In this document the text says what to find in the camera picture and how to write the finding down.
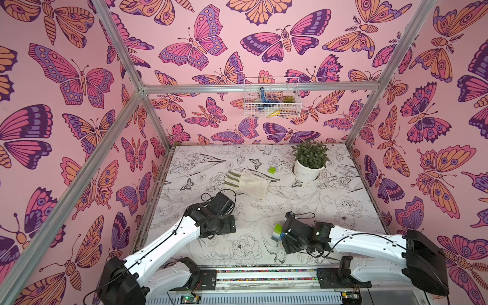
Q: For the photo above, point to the white wire basket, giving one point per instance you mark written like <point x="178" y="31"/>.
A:
<point x="288" y="111"/>

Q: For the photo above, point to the aluminium frame left diagonal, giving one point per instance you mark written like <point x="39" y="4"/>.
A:
<point x="30" y="258"/>

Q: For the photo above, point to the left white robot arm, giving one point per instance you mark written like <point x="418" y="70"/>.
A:
<point x="149" y="273"/>

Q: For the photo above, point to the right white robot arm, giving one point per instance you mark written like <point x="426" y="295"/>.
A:
<point x="370" y="257"/>

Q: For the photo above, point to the potted green plant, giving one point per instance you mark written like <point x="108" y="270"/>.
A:
<point x="311" y="158"/>

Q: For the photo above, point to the blue toy in basket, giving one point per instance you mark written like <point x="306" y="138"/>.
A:
<point x="265" y="102"/>

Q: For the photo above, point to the aluminium frame post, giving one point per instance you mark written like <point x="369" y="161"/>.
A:
<point x="107" y="20"/>
<point x="410" y="33"/>

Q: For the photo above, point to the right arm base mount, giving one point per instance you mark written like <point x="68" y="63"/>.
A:
<point x="340" y="277"/>

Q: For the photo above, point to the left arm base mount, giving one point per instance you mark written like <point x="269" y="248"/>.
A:
<point x="200" y="279"/>

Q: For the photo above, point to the aluminium frame left post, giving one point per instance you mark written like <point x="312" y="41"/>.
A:
<point x="107" y="20"/>

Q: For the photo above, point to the green circuit board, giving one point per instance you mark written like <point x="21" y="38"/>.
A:
<point x="190" y="299"/>

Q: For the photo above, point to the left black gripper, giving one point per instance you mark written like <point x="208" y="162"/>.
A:
<point x="230" y="225"/>

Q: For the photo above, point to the aluminium frame back bar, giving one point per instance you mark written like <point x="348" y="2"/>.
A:
<point x="280" y="87"/>

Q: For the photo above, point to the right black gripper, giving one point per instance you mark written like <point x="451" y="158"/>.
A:
<point x="287" y="235"/>

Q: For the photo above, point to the yellow item in basket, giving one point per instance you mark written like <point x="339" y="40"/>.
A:
<point x="273" y="114"/>

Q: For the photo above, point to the aluminium frame right post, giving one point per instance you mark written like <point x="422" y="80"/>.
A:
<point x="410" y="33"/>

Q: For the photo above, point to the small green plant in basket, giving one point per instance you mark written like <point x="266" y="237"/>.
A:
<point x="289" y="99"/>

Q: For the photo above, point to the beige work glove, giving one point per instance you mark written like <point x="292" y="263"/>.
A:
<point x="247" y="183"/>

